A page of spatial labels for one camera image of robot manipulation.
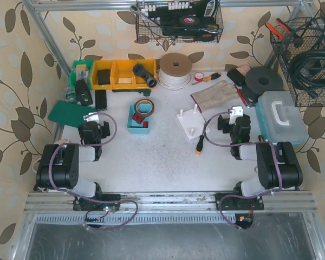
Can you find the yellow storage bin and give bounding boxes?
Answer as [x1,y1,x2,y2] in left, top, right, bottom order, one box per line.
[90,58,157,90]

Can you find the top wire basket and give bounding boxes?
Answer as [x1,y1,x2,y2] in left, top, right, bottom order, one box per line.
[130,1,223,47]

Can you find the black disc spool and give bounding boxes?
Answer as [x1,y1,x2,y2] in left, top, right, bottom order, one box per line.
[242,67,283,102]

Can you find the green storage bin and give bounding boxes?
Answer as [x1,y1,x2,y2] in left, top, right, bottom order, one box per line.
[69,60,94,90]

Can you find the blue clear toolbox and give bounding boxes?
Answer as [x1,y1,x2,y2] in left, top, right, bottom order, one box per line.
[255,91,308,146]

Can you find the black rectangular block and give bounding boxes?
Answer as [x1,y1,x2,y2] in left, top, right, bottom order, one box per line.
[95,90,107,111]

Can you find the black tape roll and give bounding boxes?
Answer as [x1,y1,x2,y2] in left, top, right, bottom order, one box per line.
[178,15,200,28]

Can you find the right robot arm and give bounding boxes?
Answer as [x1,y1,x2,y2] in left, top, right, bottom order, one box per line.
[217,114,303,197]

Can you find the white peg base plate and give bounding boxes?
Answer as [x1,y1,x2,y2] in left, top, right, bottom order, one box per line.
[176,104,206,140]

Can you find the blue plastic tray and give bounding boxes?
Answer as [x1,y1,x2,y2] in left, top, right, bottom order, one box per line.
[127,103,150,135]

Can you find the coiled black hose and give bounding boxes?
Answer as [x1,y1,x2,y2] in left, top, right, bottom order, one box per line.
[289,47,325,92]

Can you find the black orange screwdriver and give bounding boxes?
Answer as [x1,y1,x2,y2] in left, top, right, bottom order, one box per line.
[196,135,204,154]

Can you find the white cable spool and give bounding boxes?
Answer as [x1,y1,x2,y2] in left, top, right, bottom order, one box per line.
[158,53,192,91]

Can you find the brown tape roll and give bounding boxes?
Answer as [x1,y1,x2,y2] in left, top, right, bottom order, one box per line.
[134,99,155,118]

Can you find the green cutting mat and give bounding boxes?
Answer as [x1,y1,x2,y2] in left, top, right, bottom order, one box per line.
[48,101,96,128]

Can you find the black box in bin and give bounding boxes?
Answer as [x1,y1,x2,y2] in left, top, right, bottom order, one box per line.
[97,69,111,85]

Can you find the orange handled pliers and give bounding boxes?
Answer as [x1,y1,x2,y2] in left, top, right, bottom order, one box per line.
[265,18,292,41]

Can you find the dark grey pipe fitting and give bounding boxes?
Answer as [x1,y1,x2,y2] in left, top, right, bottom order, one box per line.
[133,64,157,88]

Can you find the red spring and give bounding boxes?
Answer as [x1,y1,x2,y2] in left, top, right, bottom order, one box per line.
[132,114,144,124]

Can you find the beige work glove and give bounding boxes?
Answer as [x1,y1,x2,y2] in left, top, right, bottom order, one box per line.
[191,80,239,113]

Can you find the right wire basket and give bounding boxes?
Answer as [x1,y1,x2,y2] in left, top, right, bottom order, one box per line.
[270,16,325,107]

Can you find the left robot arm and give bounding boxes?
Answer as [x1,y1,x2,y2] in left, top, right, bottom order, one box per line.
[36,121,111,200]

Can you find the silver wrench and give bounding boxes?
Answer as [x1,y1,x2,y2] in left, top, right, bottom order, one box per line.
[129,5,160,28]

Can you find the wire basket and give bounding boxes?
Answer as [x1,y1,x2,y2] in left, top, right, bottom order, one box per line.
[130,1,223,47]
[270,16,325,107]

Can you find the black green meter device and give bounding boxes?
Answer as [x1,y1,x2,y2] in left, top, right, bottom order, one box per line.
[75,80,93,106]

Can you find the red white tape roll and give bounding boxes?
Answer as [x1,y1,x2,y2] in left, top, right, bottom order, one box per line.
[194,72,204,82]

